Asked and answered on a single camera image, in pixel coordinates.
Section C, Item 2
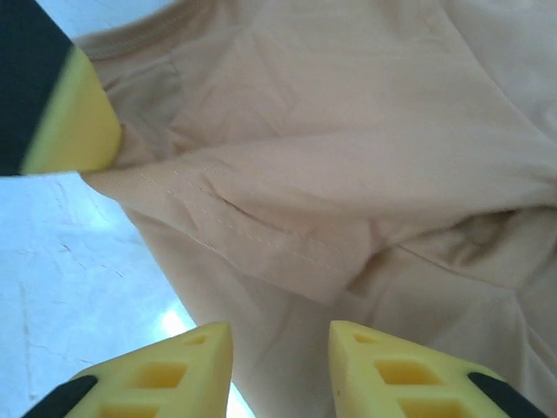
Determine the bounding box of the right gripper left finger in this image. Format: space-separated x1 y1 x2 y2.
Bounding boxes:
25 321 235 418

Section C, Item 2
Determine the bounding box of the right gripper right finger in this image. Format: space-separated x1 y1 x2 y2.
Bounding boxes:
328 320 549 418

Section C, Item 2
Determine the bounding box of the tan t-shirt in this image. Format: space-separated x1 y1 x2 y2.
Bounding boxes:
73 0 557 418

